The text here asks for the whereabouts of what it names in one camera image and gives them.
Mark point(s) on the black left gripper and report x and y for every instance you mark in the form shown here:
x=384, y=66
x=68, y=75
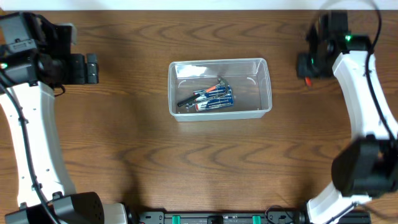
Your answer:
x=91, y=68

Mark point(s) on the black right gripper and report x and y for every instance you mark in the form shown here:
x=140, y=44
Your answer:
x=305, y=66

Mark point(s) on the red black pliers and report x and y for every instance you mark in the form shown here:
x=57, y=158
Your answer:
x=308, y=82

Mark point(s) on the blue screwdriver set case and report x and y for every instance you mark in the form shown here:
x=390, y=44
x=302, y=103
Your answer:
x=220, y=90

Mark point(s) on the chrome ring wrench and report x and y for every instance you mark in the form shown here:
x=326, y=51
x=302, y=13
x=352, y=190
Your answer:
x=212, y=101

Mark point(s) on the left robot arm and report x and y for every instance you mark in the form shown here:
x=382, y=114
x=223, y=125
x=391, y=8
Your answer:
x=46, y=193

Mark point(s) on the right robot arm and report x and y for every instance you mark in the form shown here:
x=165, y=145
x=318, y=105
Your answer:
x=367, y=168

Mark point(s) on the clear plastic container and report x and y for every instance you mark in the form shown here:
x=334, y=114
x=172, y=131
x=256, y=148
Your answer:
x=248, y=77

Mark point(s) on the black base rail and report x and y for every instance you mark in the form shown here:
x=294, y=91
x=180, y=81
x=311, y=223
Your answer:
x=273, y=215

